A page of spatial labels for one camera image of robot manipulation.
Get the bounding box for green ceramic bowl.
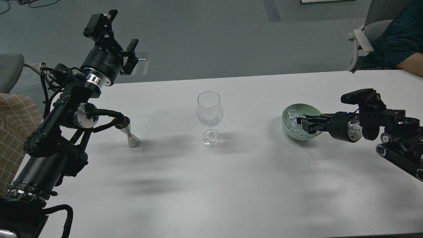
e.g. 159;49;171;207
281;103;322;141

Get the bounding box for grey chair at left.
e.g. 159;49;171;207
0;53;41;93

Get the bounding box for grey office chair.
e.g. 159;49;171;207
346;0;410;72

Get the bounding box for person in teal shirt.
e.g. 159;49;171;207
363;0;423;77

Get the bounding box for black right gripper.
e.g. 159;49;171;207
296;112;351;142

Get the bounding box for clear ice cubes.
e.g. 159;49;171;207
285;109;322;139

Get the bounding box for black floor cables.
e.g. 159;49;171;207
0;0;60;14

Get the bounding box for steel double jigger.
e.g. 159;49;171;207
115;116;141;148

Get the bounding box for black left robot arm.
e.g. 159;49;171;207
1;10;140;238

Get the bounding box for clear wine glass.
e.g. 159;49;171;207
196;91;224;147

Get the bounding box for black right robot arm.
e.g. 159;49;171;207
296;88;423;181

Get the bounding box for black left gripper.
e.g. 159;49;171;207
80;10;139;87

